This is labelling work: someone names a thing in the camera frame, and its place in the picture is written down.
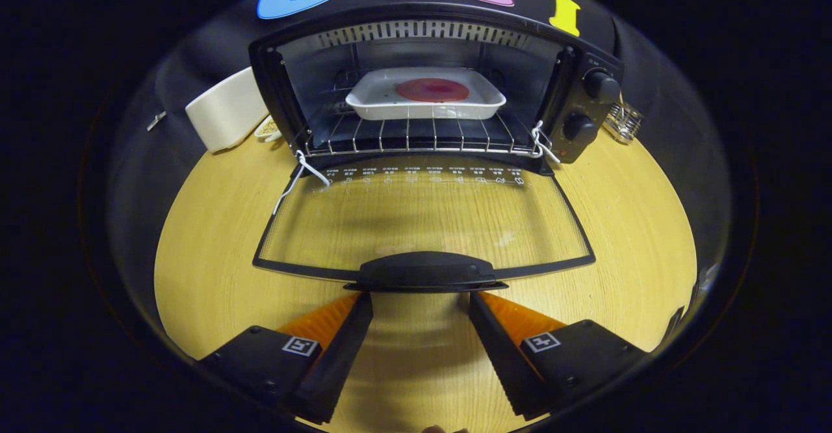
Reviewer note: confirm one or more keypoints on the cream white bread toaster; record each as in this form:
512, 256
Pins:
224, 114

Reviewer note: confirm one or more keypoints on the small silver metal clip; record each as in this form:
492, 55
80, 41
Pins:
156, 121

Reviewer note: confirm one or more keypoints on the small white dish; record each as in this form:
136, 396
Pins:
268, 129

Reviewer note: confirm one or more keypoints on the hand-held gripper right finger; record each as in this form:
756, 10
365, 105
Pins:
497, 355

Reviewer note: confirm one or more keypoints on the pink ham slice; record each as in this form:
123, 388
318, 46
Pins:
432, 90

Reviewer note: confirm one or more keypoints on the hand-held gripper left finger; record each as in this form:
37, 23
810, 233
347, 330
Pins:
341, 355

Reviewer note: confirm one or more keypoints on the metal oven rack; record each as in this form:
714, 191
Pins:
416, 135

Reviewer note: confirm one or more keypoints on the white rectangular food tray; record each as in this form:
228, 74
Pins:
370, 98

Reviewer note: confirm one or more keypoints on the black toaster oven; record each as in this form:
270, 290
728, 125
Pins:
422, 270

